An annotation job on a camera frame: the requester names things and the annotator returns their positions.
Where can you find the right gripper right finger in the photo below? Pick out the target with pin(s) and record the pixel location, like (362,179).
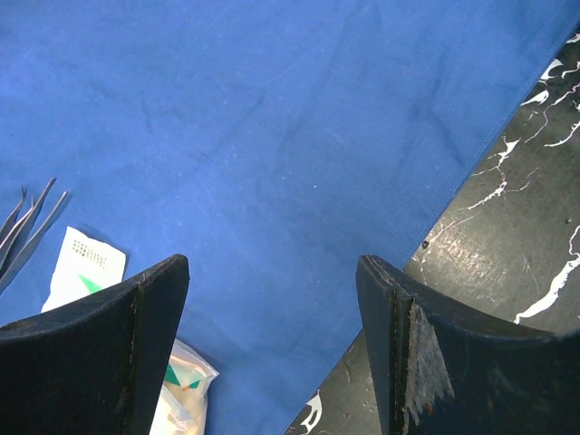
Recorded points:
(442,367)

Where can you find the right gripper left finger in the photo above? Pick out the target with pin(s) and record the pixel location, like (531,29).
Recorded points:
(96,365)

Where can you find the green suture packet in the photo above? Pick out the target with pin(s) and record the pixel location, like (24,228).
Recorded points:
(183,399)

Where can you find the white packet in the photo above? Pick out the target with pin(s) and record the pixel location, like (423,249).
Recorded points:
(84,266)

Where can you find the steel forceps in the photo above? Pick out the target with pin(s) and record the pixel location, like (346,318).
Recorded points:
(12,265)

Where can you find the blue surgical drape cloth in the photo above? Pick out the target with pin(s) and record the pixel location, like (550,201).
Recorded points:
(272,143)

